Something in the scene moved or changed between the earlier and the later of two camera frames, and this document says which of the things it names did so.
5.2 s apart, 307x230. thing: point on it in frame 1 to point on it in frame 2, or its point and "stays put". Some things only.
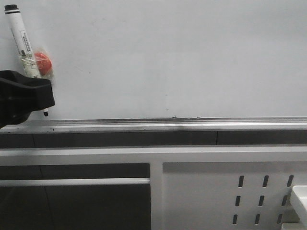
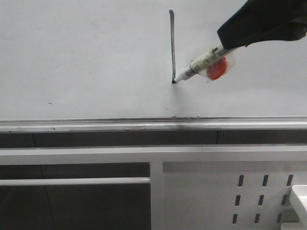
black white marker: [28, 59] to [205, 61]
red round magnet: [44, 63] to [217, 69]
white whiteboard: [166, 65] stays put
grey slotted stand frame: [216, 187] stays put
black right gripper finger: [20, 96] to [255, 21]
